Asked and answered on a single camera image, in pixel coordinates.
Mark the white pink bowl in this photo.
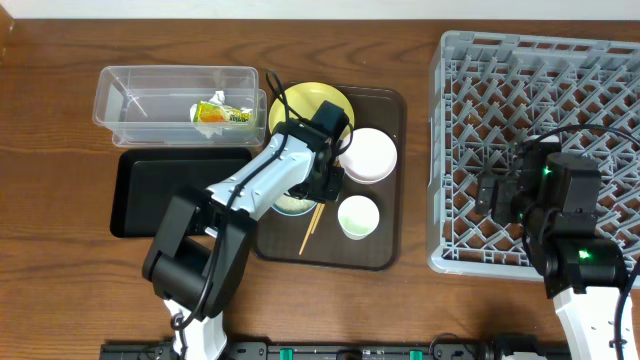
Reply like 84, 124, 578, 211
338, 128, 398, 185

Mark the light blue bowl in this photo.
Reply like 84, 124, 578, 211
272, 193, 319, 218

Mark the white cup green inside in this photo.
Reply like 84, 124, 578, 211
337, 195, 380, 240

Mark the white tissue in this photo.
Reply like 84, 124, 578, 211
190, 90, 228, 138

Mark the green orange snack wrapper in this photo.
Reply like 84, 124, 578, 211
191, 101, 253, 123

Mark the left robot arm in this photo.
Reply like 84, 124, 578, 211
142, 101, 353, 359

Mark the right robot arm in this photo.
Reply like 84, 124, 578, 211
475, 138, 638, 359

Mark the grey dishwasher rack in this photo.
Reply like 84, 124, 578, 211
427, 31, 639, 280

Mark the clear plastic waste bin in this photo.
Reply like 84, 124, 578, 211
93, 65, 266, 147

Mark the black rectangular waste tray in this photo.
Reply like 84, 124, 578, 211
110, 148, 252, 238

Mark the yellow plate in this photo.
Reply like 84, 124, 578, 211
268, 82, 355, 142

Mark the wooden chopstick right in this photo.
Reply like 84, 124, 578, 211
310, 203, 325, 234

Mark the wooden chopstick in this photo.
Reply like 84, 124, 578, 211
298, 216, 313, 255
310, 203, 325, 234

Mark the wooden chopstick left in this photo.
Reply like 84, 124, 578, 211
298, 216, 313, 255

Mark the dark brown serving tray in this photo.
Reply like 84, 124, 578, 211
254, 85, 407, 271

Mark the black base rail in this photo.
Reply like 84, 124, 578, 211
98, 340, 571, 360

